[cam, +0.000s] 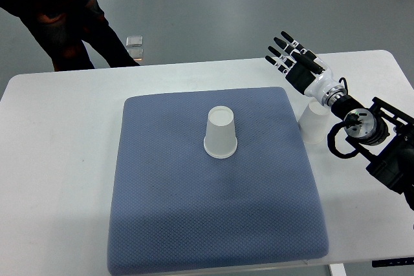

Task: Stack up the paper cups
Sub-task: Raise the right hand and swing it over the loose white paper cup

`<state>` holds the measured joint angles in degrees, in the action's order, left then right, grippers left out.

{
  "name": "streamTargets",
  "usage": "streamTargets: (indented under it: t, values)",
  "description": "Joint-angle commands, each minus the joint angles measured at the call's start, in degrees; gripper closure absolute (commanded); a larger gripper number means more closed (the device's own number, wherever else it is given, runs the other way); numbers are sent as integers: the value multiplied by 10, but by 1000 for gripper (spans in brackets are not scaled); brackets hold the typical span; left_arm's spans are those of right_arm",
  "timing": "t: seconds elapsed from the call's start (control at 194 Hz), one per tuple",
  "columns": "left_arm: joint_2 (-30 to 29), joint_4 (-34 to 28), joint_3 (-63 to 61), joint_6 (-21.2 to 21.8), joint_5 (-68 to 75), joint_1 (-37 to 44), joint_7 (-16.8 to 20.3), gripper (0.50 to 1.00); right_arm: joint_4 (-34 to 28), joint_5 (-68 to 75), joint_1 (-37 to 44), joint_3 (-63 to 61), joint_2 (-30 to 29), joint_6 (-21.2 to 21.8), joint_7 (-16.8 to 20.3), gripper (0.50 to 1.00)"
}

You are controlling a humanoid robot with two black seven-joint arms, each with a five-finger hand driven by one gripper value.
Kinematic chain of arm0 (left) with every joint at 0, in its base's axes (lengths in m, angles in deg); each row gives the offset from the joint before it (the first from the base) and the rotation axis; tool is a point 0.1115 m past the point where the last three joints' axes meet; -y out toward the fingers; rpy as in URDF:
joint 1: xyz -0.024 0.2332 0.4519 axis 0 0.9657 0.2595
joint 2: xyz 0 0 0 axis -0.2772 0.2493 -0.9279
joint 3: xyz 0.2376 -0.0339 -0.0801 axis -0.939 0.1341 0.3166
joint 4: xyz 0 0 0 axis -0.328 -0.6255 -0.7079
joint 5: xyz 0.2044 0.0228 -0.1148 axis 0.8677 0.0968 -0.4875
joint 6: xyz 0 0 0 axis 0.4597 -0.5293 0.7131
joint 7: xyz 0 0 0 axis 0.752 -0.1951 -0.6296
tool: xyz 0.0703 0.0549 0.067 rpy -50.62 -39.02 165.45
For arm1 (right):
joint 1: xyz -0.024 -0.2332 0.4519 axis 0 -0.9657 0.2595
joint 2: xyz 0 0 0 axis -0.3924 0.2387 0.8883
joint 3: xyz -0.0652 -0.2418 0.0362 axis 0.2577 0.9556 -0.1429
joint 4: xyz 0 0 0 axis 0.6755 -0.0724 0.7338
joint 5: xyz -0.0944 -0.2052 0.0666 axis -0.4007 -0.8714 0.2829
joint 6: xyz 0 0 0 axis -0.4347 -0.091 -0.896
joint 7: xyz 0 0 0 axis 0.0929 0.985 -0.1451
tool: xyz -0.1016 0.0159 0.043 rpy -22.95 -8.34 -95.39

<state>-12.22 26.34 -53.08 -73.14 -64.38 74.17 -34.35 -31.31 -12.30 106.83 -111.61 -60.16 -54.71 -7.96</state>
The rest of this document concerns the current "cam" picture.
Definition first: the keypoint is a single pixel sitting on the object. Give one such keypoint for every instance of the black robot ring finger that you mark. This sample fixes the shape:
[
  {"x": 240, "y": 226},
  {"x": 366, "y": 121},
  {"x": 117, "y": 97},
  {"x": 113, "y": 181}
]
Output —
[{"x": 280, "y": 56}]

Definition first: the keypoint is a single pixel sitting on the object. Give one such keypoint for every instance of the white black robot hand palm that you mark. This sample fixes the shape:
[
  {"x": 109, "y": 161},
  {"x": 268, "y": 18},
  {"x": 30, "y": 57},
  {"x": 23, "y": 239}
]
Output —
[{"x": 320, "y": 86}]

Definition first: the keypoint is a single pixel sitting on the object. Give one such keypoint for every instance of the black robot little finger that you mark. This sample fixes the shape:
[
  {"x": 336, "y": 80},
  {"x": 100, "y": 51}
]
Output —
[{"x": 279, "y": 66}]

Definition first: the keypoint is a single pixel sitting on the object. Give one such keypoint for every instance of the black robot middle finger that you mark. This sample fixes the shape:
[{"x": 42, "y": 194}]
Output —
[{"x": 285, "y": 46}]

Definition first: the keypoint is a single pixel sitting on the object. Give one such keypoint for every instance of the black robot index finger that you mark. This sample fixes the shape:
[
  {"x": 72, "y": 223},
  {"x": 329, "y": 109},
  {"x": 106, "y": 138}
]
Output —
[{"x": 292, "y": 42}]

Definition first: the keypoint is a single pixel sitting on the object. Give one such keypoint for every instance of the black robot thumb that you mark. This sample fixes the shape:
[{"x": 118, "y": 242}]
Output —
[{"x": 309, "y": 63}]

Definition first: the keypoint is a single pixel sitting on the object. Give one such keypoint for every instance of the white paper cup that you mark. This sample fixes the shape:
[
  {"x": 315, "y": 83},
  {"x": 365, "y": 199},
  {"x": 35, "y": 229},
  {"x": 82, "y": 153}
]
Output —
[
  {"x": 220, "y": 139},
  {"x": 313, "y": 122}
]

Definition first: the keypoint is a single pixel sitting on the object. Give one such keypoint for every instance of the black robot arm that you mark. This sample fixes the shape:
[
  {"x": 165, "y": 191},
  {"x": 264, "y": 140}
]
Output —
[{"x": 381, "y": 133}]

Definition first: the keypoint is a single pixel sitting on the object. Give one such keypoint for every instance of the white paper cup on cushion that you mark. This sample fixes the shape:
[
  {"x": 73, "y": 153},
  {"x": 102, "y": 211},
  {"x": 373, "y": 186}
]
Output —
[{"x": 220, "y": 139}]

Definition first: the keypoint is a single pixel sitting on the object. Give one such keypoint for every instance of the blue fabric cushion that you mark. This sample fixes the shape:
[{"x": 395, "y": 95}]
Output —
[{"x": 176, "y": 208}]

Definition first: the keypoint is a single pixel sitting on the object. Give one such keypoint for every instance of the white table leg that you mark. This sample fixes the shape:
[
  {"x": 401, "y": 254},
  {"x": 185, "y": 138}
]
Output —
[{"x": 337, "y": 270}]

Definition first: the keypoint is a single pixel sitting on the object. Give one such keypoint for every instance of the black table control panel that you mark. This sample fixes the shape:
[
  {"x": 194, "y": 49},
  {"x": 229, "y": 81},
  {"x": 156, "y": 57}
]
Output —
[{"x": 406, "y": 261}]

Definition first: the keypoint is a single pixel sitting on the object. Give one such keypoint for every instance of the person in dark clothes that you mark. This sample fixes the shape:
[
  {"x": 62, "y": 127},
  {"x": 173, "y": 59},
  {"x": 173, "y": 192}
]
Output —
[{"x": 62, "y": 27}]

